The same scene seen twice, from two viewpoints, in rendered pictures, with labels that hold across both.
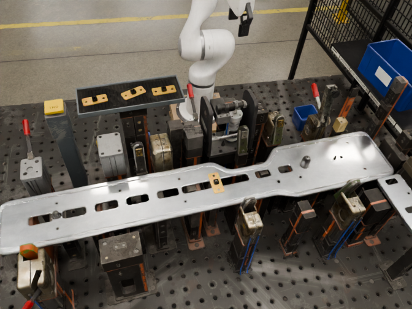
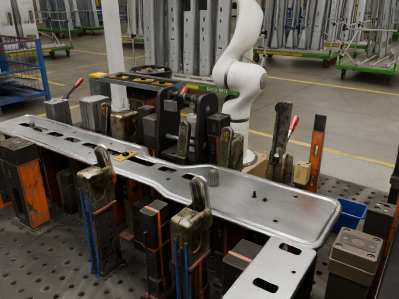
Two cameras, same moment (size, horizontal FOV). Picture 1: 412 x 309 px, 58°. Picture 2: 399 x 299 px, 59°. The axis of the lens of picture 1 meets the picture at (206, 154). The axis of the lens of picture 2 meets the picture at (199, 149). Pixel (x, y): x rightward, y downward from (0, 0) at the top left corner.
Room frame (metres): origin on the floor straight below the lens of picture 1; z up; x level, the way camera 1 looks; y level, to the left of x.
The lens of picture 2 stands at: (0.33, -1.05, 1.48)
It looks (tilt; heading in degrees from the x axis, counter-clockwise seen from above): 24 degrees down; 55
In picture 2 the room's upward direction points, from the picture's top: 1 degrees counter-clockwise
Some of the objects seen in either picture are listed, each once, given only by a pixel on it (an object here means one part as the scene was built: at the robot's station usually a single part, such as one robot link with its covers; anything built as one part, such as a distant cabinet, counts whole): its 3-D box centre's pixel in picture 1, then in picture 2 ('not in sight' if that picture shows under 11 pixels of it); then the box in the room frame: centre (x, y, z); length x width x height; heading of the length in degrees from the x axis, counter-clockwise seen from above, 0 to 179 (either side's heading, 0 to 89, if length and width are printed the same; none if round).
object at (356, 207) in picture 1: (336, 226); (190, 273); (0.69, -0.50, 0.87); 0.12 x 0.09 x 0.35; 20
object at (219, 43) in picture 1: (211, 56); (243, 92); (1.31, 0.01, 1.11); 0.19 x 0.12 x 0.24; 108
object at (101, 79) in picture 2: (130, 95); (141, 80); (0.98, 0.29, 1.16); 0.37 x 0.14 x 0.02; 110
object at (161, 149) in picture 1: (162, 175); (127, 158); (0.84, 0.16, 0.89); 0.13 x 0.11 x 0.38; 20
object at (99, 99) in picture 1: (94, 99); (119, 76); (0.94, 0.40, 1.17); 0.08 x 0.04 x 0.01; 117
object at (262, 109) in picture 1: (251, 143); (218, 172); (1.02, -0.18, 0.91); 0.07 x 0.05 x 0.42; 20
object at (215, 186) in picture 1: (216, 181); (125, 154); (0.75, -0.04, 1.01); 0.08 x 0.04 x 0.01; 20
